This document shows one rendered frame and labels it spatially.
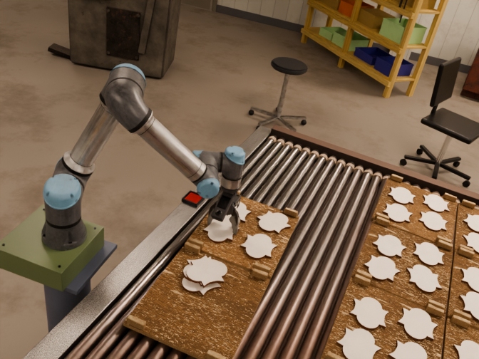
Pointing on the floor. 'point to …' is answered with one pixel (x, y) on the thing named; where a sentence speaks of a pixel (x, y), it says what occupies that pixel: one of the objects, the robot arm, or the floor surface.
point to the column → (83, 281)
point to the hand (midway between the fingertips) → (221, 229)
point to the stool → (289, 67)
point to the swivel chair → (446, 122)
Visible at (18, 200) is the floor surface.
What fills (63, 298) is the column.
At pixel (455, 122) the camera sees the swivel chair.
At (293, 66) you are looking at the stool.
